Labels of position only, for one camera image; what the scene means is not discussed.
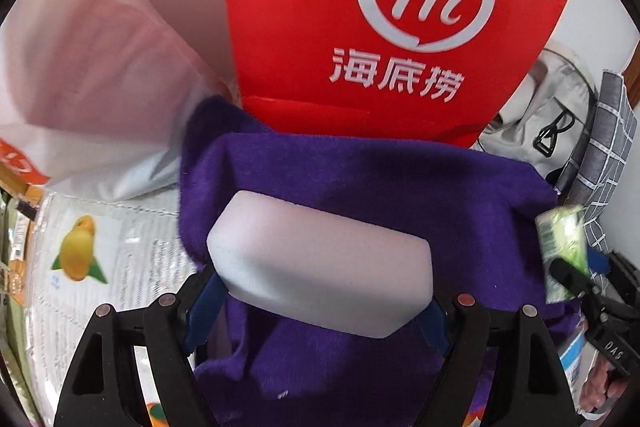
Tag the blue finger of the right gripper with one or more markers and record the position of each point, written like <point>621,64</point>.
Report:
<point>575,282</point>
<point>598,262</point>

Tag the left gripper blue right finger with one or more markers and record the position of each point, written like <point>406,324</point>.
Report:
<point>529,387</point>

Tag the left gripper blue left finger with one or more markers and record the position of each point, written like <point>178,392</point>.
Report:
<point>102,385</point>

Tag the white sponge block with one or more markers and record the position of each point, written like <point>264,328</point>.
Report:
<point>319,268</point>

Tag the person's right hand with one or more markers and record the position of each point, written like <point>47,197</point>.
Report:
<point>599,386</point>

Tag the blue tissue box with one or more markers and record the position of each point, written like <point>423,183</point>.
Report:
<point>577,357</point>

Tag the grey checked folded cushion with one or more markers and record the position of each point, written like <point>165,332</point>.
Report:
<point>591,175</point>

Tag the fruit print tablecloth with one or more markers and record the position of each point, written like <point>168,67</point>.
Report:
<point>138,256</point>

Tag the beige canvas bag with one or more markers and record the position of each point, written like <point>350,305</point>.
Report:
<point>545,116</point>

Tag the wooden bedside table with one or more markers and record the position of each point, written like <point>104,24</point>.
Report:
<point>19,207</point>

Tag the red paper shopping bag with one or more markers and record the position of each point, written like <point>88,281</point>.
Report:
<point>432,70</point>

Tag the white Miniso plastic bag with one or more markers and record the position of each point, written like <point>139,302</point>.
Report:
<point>96,94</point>

